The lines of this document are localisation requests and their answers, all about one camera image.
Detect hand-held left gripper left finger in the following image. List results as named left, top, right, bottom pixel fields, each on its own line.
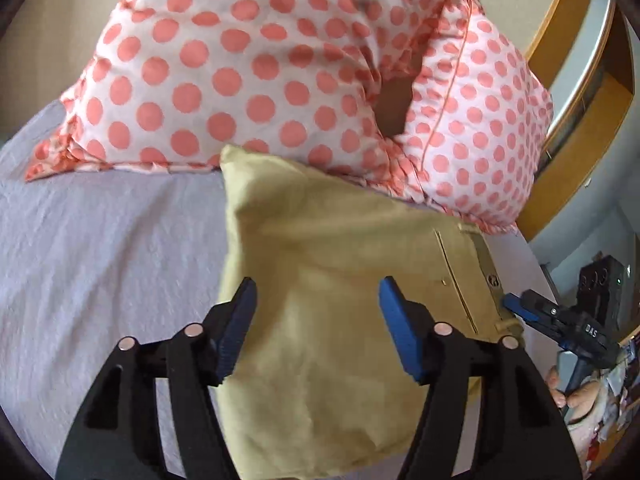
left=55, top=276, right=258, bottom=480

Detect khaki pants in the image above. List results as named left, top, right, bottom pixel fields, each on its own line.
left=216, top=144, right=526, bottom=480

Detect wooden headboard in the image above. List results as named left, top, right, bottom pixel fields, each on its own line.
left=517, top=0, right=637, bottom=241

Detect person's right hand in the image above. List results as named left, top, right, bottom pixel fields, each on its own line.
left=545, top=365, right=608, bottom=428

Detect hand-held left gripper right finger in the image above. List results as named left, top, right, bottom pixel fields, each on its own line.
left=378, top=276, right=584, bottom=480

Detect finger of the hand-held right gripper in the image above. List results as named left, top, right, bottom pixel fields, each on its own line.
left=501, top=290, right=558, bottom=331

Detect polka dot pillow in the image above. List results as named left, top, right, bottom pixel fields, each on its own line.
left=24, top=0, right=555, bottom=236

